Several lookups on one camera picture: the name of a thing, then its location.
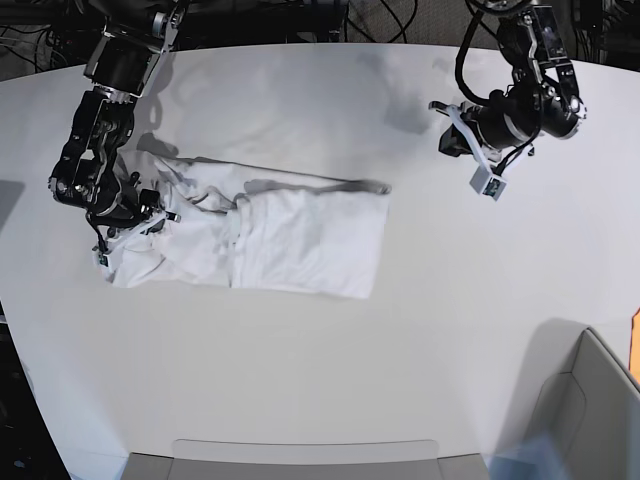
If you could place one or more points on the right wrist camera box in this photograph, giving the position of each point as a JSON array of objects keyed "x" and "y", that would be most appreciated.
[{"x": 105, "y": 261}]

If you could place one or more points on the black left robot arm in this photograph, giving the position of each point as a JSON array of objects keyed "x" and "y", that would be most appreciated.
[{"x": 543, "y": 97}]

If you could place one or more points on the blue translucent object corner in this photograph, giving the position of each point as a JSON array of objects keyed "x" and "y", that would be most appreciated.
[{"x": 531, "y": 459}]

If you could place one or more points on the grey laptop corner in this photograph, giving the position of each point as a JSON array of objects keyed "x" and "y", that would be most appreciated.
[{"x": 10, "y": 193}]

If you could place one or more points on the grey cardboard box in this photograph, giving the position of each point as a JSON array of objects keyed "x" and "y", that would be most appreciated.
[{"x": 586, "y": 422}]

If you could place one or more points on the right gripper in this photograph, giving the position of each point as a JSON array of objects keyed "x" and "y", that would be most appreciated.
[{"x": 117, "y": 206}]

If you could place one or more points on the white T-shirt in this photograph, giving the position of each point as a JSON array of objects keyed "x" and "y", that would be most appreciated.
[{"x": 246, "y": 227}]

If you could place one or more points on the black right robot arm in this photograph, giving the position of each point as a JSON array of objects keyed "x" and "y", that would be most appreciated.
[{"x": 134, "y": 44}]

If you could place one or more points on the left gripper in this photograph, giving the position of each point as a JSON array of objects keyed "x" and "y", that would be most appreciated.
[{"x": 505, "y": 129}]

